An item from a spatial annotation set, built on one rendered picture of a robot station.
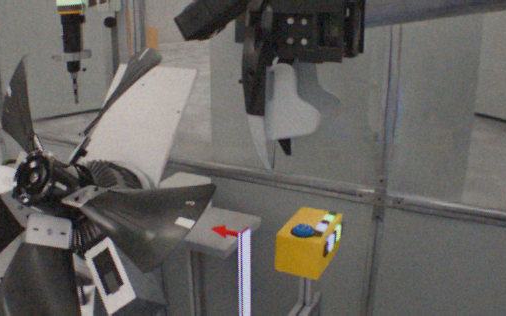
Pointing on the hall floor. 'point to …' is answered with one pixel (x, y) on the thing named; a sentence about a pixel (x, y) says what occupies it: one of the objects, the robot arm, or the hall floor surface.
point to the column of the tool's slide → (118, 44)
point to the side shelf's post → (196, 283)
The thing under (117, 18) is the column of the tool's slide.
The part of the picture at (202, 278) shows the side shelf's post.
